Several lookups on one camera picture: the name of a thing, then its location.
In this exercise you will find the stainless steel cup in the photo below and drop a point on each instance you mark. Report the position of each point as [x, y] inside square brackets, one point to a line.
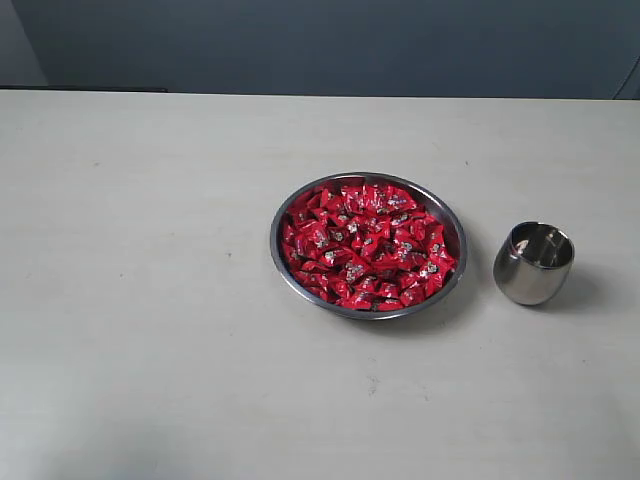
[533, 263]

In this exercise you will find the steel bowl of candies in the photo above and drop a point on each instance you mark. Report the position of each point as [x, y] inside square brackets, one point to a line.
[445, 220]

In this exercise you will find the pile of red wrapped candies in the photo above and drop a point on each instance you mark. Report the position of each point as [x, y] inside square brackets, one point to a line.
[367, 245]

